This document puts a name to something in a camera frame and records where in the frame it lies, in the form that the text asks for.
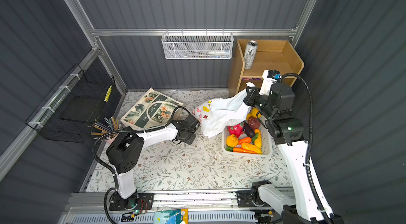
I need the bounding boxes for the white plastic grocery bag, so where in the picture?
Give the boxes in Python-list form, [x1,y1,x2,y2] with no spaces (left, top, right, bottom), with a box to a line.
[191,90,251,138]

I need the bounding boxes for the cream canvas tote bag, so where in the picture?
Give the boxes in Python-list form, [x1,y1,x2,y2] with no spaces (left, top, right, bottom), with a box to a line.
[121,88,183,130]

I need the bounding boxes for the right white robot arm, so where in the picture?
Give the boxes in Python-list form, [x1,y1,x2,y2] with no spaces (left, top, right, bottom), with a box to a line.
[244,70,344,224]

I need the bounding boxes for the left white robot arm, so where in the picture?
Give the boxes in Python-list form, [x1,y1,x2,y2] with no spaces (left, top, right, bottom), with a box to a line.
[92,106,200,200]

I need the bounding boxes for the yellow peach toy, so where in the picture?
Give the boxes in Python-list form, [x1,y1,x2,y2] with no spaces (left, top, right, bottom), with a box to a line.
[246,108,262,120]

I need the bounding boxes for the dark red plum toy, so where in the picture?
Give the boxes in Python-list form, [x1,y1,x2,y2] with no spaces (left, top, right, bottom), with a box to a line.
[247,116,261,129]

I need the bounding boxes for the dark purple eggplant toy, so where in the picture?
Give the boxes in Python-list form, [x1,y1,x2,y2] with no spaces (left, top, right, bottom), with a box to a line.
[243,122,256,138]

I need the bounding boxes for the pink dragon fruit toy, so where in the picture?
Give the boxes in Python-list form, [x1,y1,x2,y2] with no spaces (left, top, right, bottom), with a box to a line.
[228,122,244,138]

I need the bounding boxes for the wooden shelf unit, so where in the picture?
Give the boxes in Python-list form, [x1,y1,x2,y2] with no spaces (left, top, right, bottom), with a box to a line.
[228,39,305,97]

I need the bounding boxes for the floral table mat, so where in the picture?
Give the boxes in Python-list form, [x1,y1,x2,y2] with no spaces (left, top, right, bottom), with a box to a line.
[84,89,292,192]

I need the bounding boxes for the left silver drink can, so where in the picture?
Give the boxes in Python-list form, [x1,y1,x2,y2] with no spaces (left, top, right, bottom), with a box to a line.
[244,40,258,70]

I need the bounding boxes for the yellow bell pepper toy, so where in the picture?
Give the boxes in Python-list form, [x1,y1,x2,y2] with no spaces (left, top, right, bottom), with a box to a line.
[226,134,239,148]

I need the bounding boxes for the yellow corn toy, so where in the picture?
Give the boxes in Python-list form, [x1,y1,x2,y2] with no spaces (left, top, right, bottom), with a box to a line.
[241,143,262,154]

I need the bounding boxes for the orange carrot toy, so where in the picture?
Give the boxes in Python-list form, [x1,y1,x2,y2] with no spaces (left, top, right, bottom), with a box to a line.
[232,148,257,154]

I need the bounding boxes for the cup of coloured pencils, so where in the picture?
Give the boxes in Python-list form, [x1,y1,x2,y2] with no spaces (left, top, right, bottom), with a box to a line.
[90,117,121,139]

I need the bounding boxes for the teal printed booklet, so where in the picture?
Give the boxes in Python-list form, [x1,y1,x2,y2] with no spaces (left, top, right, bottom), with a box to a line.
[153,209,189,224]

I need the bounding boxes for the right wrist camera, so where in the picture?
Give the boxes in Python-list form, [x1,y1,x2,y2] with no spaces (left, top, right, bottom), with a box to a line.
[260,70,281,95]

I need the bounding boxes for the white wire wall basket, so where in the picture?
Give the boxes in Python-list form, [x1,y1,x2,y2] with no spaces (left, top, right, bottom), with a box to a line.
[161,32,234,60]

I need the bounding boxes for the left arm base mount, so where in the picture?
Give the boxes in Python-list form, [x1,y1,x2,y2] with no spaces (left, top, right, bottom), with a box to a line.
[108,192,155,212]

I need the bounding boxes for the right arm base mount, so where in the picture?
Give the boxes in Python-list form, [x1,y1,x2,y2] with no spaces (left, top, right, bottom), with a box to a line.
[234,190,269,208]

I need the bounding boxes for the black wire wall basket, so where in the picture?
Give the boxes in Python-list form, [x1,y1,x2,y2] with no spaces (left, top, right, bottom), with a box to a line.
[25,66,122,145]

